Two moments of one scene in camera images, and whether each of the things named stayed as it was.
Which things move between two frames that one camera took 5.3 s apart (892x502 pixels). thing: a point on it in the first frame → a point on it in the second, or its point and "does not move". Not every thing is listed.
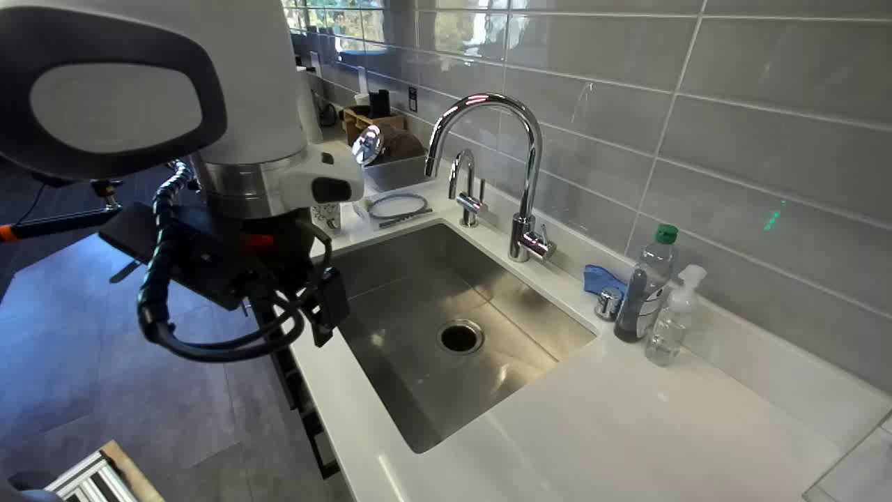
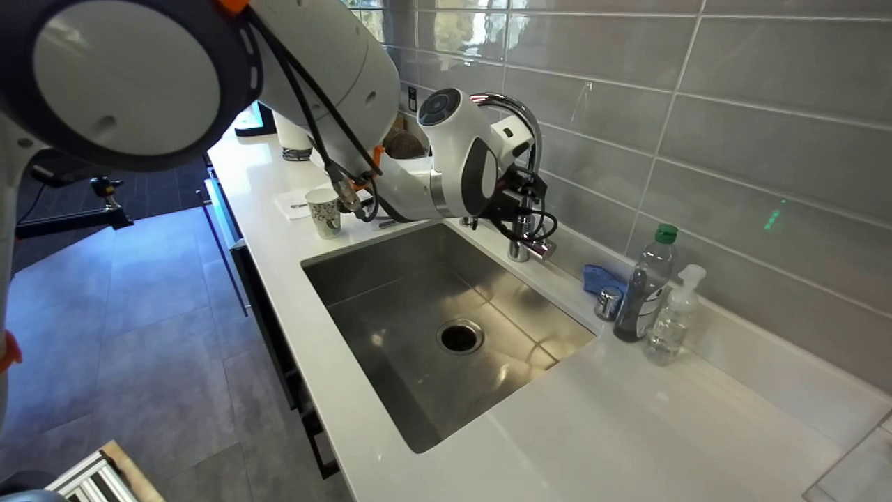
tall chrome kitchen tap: x=526 y=237 does not move
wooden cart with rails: x=107 y=479 does not move
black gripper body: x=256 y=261 → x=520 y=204
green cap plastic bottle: x=657 y=261 does not move
